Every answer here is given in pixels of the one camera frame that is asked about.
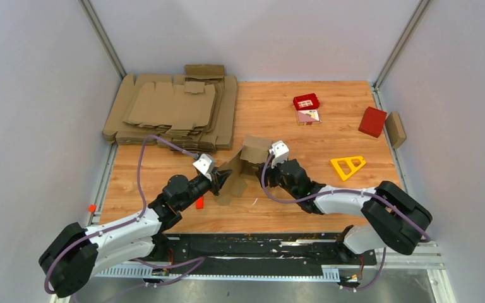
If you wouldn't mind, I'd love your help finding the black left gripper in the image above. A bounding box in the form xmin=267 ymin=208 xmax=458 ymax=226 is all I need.
xmin=179 ymin=166 xmax=233 ymax=211

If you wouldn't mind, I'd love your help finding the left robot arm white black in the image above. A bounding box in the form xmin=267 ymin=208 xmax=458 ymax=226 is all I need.
xmin=39 ymin=168 xmax=232 ymax=298

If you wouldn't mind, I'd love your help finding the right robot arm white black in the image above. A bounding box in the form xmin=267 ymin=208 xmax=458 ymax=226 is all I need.
xmin=256 ymin=160 xmax=433 ymax=264

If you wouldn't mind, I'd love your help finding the red box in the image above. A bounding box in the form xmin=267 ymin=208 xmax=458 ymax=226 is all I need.
xmin=358 ymin=107 xmax=387 ymax=138

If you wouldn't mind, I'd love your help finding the small brown cardboard box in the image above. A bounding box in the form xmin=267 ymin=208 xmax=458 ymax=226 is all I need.
xmin=385 ymin=112 xmax=407 ymax=149

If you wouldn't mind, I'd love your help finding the small red block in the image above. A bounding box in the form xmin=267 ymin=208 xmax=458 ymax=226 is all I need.
xmin=196 ymin=196 xmax=205 ymax=210

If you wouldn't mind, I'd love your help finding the clear case with shapes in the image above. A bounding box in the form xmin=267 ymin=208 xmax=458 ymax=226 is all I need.
xmin=296 ymin=109 xmax=321 ymax=126

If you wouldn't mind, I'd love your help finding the stack of flat cardboard blanks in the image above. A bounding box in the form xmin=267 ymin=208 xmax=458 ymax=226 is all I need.
xmin=102 ymin=64 xmax=238 ymax=153

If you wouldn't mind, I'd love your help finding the red plastic basket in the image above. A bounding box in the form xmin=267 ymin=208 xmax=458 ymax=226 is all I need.
xmin=293 ymin=93 xmax=320 ymax=110

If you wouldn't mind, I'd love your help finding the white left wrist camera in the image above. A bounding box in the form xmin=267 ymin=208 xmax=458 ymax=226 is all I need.
xmin=193 ymin=153 xmax=216 ymax=179

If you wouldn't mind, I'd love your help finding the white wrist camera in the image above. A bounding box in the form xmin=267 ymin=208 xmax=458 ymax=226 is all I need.
xmin=193 ymin=153 xmax=216 ymax=179
xmin=268 ymin=140 xmax=289 ymax=168

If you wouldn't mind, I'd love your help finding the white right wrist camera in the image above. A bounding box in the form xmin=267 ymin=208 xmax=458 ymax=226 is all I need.
xmin=268 ymin=140 xmax=289 ymax=168

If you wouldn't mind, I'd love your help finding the aluminium frame rail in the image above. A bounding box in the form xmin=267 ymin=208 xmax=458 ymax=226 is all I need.
xmin=69 ymin=242 xmax=456 ymax=302

